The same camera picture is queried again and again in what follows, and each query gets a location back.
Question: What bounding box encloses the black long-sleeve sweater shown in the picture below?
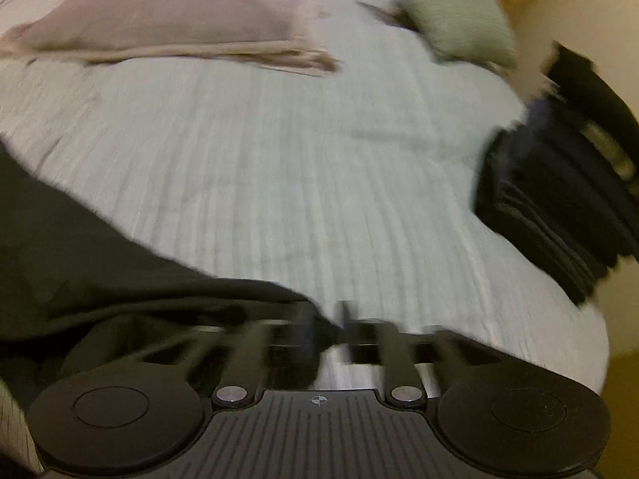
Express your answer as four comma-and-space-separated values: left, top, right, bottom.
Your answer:
1, 148, 339, 409

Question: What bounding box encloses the stack of dark folded clothes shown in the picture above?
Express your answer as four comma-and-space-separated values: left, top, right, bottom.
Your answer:
473, 44, 638, 305

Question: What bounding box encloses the white striped bedspread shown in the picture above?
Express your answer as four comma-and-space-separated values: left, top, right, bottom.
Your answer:
0, 0, 613, 475

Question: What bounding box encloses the mauve folded blanket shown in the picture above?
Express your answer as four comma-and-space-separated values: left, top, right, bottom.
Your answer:
1, 0, 338, 73

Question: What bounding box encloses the green textured pillow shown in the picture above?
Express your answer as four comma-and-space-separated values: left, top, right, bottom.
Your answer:
402, 0, 518, 69

